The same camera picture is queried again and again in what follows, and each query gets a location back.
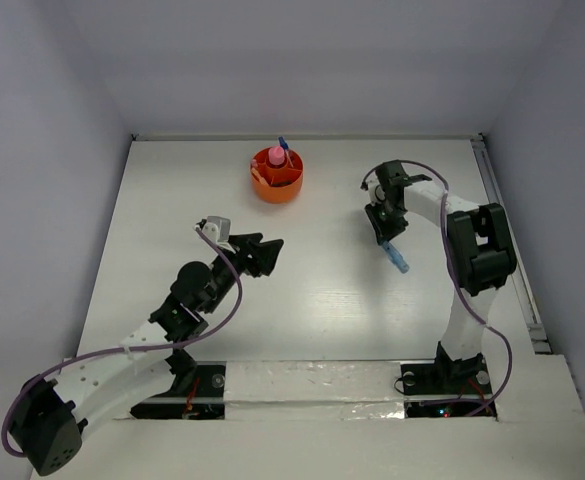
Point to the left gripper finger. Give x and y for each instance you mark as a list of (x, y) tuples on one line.
[(264, 256), (246, 243)]

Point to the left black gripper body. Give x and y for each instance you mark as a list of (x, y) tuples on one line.
[(246, 265)]

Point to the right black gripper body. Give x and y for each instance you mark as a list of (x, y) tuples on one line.
[(388, 221)]

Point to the blue highlighter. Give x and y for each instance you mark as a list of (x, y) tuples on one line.
[(395, 257)]

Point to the orange highlighter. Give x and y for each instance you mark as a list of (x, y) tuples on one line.
[(257, 175)]

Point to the pink glue stick tube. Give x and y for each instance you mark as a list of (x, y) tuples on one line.
[(276, 157)]

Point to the clear blue-capped glue bottle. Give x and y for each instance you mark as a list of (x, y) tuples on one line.
[(284, 145)]

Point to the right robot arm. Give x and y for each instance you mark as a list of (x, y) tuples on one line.
[(479, 254)]

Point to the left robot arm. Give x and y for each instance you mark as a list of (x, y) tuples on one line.
[(57, 410)]

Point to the orange round organizer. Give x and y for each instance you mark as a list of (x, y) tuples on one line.
[(294, 172)]

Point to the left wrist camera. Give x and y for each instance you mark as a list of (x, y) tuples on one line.
[(217, 230)]

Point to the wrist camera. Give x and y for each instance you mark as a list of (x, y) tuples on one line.
[(217, 230), (375, 193)]

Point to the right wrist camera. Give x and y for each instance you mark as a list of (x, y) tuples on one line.
[(375, 193)]

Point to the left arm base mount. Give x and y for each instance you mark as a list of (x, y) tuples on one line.
[(196, 392)]

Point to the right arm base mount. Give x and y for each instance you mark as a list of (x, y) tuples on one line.
[(425, 395)]

